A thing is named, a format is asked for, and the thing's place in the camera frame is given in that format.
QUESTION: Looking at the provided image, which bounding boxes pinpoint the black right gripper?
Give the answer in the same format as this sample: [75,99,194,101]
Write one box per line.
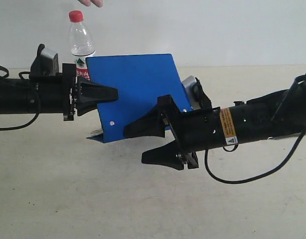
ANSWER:
[123,95,224,170]

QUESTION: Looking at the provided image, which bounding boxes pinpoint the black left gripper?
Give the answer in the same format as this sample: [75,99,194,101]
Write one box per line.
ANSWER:
[36,63,118,121]

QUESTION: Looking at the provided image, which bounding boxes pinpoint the clear plastic water bottle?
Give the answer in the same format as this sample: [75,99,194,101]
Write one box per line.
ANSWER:
[69,10,96,80]

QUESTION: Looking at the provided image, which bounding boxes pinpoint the blue ring binder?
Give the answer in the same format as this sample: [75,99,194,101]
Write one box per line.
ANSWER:
[86,53,192,143]

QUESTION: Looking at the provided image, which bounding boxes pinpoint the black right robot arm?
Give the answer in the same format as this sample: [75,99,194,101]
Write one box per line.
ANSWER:
[123,76,306,170]

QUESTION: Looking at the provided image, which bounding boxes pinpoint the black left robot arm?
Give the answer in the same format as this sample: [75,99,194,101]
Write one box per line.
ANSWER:
[0,63,119,121]

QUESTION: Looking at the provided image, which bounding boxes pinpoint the person's bare hand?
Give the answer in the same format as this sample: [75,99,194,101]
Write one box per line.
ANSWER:
[78,0,103,7]

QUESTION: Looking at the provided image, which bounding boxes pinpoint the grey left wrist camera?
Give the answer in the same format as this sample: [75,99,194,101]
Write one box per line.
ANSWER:
[29,43,59,77]

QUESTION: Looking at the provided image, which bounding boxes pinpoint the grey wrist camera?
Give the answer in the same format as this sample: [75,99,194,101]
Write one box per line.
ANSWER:
[29,43,59,77]
[181,75,212,110]

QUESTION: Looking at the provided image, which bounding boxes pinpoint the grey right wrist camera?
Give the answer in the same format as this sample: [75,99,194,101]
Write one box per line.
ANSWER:
[181,75,212,110]

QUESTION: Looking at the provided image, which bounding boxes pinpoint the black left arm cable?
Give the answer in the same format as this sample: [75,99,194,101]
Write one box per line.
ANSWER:
[0,63,42,131]

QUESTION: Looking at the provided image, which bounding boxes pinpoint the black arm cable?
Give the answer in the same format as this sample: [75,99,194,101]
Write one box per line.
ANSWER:
[204,69,306,185]
[0,63,42,131]

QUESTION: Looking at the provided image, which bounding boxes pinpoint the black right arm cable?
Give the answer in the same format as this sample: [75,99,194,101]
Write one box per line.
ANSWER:
[204,69,306,185]

